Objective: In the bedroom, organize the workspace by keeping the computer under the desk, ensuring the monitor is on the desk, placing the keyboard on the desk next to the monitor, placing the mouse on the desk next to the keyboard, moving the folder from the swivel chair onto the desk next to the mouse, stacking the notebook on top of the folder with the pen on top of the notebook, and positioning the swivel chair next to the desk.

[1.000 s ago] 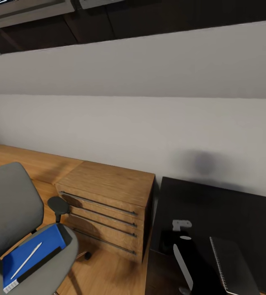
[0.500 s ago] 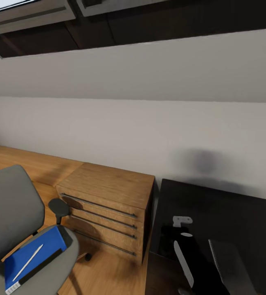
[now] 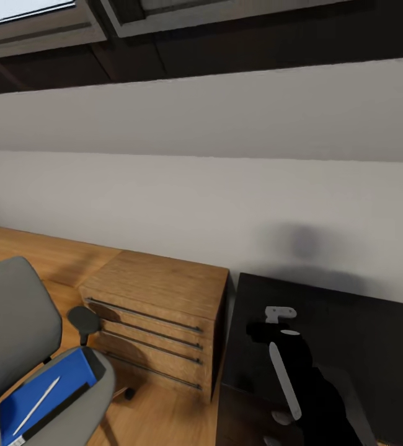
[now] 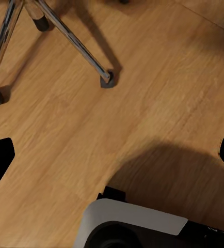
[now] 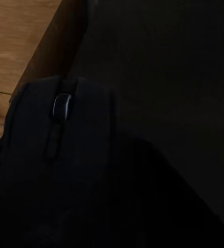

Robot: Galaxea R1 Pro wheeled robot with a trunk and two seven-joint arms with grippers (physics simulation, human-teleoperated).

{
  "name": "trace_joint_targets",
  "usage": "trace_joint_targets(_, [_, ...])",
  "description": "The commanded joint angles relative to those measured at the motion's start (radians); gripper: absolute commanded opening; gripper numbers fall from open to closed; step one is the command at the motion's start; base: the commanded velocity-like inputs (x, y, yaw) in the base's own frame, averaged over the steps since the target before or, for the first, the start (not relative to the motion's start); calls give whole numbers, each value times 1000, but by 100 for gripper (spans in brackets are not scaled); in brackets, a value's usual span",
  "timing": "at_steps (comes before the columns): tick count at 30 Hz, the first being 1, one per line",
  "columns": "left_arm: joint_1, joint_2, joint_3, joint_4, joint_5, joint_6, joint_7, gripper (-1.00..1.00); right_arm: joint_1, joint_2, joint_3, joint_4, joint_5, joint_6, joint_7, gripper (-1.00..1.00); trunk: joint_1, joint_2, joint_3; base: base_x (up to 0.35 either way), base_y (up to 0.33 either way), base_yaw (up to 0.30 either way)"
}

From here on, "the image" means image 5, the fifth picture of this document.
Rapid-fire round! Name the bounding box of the mouse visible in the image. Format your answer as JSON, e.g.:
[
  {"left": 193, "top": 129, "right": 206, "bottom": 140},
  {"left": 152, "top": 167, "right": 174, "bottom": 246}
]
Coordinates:
[{"left": 0, "top": 76, "right": 136, "bottom": 248}]

